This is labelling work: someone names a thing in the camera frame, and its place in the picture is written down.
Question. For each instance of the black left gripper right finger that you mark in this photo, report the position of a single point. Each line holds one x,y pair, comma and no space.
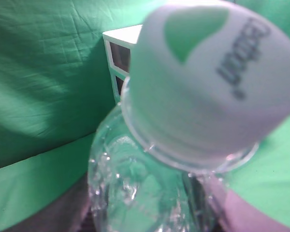
214,207

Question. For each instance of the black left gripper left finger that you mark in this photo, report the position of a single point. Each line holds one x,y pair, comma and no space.
64,214

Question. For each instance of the clear plastic water bottle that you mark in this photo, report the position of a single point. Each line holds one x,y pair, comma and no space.
209,82

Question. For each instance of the green cloth backdrop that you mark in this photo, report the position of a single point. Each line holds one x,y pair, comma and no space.
55,88

